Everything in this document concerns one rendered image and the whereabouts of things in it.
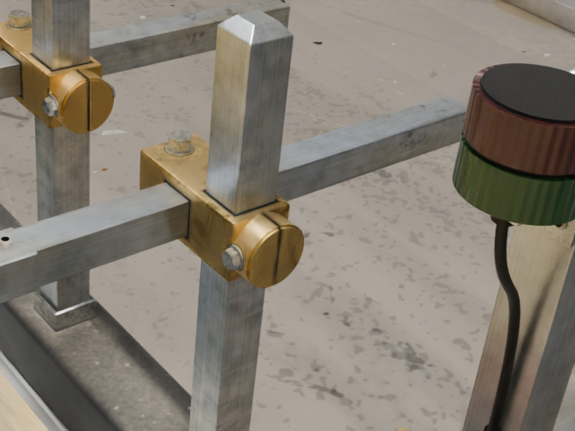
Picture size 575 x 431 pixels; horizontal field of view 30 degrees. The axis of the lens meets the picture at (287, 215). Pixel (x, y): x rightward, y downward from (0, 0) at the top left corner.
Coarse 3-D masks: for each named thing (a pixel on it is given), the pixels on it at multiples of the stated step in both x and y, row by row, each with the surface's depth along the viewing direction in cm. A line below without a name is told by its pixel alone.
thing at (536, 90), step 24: (504, 72) 46; (528, 72) 47; (552, 72) 47; (504, 96) 44; (528, 96) 44; (552, 96) 45; (552, 120) 43; (504, 168) 44; (504, 240) 49; (504, 264) 50; (504, 288) 51; (504, 360) 55; (504, 384) 55
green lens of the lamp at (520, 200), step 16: (464, 144) 46; (464, 160) 46; (480, 160) 45; (464, 176) 46; (480, 176) 45; (496, 176) 45; (512, 176) 44; (528, 176) 44; (464, 192) 46; (480, 192) 46; (496, 192) 45; (512, 192) 45; (528, 192) 44; (544, 192) 44; (560, 192) 44; (480, 208) 46; (496, 208) 45; (512, 208) 45; (528, 208) 45; (544, 208) 45; (560, 208) 45; (528, 224) 45; (544, 224) 45
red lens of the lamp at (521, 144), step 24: (480, 72) 46; (480, 96) 44; (480, 120) 44; (504, 120) 43; (528, 120) 43; (480, 144) 45; (504, 144) 44; (528, 144) 43; (552, 144) 43; (528, 168) 44; (552, 168) 44
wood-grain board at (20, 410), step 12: (0, 372) 67; (0, 384) 66; (0, 396) 65; (12, 396) 66; (0, 408) 65; (12, 408) 65; (24, 408) 65; (0, 420) 64; (12, 420) 64; (24, 420) 64; (36, 420) 64
